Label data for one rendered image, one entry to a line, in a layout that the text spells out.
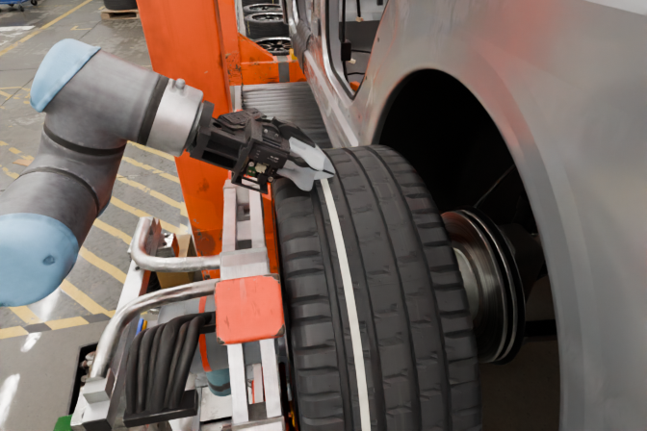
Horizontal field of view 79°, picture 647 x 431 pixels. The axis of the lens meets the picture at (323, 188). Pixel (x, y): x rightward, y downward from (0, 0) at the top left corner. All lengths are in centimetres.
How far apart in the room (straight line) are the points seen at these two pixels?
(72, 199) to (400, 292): 39
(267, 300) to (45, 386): 163
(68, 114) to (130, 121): 6
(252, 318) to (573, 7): 44
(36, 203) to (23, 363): 172
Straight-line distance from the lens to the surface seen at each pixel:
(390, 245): 54
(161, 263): 76
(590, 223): 44
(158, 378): 60
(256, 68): 302
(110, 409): 65
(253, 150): 50
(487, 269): 82
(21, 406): 204
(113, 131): 52
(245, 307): 47
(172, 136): 50
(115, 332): 68
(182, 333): 60
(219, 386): 115
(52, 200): 48
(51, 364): 210
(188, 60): 101
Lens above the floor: 150
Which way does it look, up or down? 34 degrees down
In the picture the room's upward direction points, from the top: straight up
